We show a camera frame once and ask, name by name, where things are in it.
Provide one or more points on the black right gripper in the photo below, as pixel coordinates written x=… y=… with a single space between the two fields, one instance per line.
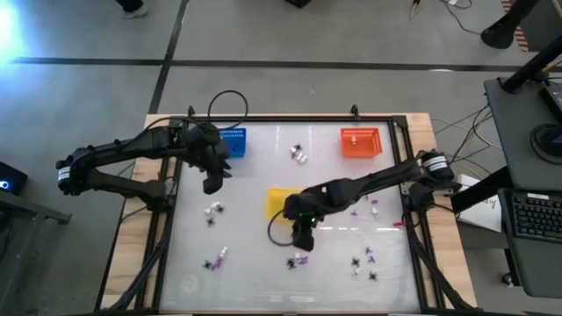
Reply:
x=307 y=204

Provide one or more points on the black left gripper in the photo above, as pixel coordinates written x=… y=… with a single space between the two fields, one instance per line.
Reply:
x=206 y=149

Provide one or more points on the yellow plastic basket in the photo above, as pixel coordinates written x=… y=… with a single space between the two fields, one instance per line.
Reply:
x=275 y=203

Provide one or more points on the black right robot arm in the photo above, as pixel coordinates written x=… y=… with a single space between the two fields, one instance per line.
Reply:
x=377 y=177

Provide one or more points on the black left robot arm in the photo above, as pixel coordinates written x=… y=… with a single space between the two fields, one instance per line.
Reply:
x=131 y=142

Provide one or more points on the blue plastic basket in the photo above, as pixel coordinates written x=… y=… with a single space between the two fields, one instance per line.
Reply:
x=236 y=145

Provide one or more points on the red tag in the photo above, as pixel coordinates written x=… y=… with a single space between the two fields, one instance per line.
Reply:
x=397 y=224

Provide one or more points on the orange plastic basket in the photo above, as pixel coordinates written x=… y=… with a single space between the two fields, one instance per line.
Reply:
x=366 y=150

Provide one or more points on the white paper sheet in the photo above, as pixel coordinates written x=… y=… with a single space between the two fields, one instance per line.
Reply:
x=478 y=215

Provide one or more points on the grey metal stand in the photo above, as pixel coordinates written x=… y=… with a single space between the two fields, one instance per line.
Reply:
x=30 y=210

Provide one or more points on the black desk leg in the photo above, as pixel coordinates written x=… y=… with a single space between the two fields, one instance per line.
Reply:
x=483 y=191

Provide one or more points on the person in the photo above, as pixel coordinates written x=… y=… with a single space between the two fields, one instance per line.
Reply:
x=131 y=11

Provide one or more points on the black box with blue light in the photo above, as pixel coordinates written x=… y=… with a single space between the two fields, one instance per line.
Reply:
x=15 y=175

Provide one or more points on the black caster wheel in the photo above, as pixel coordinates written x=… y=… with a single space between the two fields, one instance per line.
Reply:
x=507 y=279

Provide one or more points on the grey laptop table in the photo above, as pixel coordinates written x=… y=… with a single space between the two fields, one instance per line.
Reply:
x=535 y=267

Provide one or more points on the grey desk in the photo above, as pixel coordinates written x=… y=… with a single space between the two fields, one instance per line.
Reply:
x=513 y=131

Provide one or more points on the round black base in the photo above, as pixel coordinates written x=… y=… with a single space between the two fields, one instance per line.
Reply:
x=549 y=151

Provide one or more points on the striped edge floor mat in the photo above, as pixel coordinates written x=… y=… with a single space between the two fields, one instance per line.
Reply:
x=542 y=30

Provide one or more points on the black frame clamp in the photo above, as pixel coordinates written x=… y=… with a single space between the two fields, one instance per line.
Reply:
x=355 y=111
x=191 y=111

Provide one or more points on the black desk post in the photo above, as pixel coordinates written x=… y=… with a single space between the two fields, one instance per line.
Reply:
x=533 y=66

